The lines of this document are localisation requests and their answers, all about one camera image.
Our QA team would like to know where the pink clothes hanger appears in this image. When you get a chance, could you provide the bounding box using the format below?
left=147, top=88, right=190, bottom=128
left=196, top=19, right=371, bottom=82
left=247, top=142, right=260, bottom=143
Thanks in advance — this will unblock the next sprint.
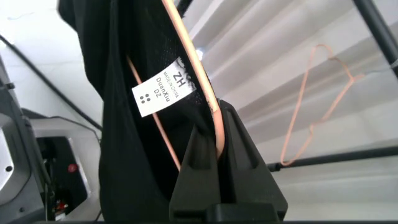
left=279, top=43, right=365, bottom=167
left=126, top=0, right=225, bottom=171

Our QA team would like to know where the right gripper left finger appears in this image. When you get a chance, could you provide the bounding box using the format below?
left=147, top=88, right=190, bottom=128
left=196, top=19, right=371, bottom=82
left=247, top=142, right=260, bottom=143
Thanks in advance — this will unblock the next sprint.
left=169, top=124, right=222, bottom=222

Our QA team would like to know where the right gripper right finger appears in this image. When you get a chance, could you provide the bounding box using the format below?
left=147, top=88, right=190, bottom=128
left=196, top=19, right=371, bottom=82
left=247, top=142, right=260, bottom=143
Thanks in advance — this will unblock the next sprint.
left=218, top=99, right=289, bottom=222

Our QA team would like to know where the black clothes rack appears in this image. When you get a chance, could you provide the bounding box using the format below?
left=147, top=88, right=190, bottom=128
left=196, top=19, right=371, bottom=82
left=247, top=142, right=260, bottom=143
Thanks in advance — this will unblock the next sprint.
left=266, top=0, right=398, bottom=172

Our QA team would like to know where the black garment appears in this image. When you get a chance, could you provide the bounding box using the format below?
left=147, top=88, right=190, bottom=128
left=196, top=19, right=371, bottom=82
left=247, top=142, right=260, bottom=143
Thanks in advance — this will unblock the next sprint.
left=57, top=0, right=231, bottom=222

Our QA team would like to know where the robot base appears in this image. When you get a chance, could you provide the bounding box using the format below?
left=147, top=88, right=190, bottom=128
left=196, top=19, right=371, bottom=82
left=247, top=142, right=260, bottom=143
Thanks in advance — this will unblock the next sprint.
left=0, top=55, right=103, bottom=222

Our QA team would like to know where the white curtain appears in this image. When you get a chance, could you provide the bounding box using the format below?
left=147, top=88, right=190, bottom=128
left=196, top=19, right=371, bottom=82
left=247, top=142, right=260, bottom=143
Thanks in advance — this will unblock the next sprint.
left=178, top=0, right=398, bottom=222

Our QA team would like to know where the black cable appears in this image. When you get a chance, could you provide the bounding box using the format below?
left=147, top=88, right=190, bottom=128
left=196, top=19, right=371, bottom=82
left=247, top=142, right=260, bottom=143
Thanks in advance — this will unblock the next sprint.
left=0, top=34, right=103, bottom=131

